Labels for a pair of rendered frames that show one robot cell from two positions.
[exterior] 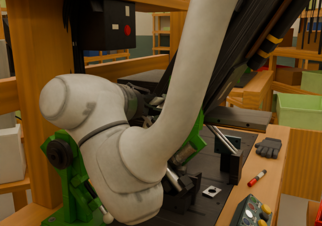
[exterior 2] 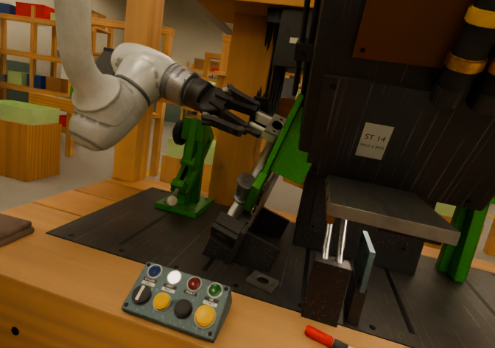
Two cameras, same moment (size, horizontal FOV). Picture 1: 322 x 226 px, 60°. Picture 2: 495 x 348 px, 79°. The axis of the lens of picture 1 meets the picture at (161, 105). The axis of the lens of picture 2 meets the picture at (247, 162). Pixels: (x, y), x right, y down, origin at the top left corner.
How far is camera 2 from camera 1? 0.91 m
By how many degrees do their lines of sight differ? 73
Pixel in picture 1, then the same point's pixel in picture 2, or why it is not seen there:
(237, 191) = (281, 313)
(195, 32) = not seen: outside the picture
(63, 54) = (257, 70)
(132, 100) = (173, 79)
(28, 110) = not seen: hidden behind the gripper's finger
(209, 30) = not seen: outside the picture
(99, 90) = (132, 54)
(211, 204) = (230, 279)
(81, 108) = (114, 60)
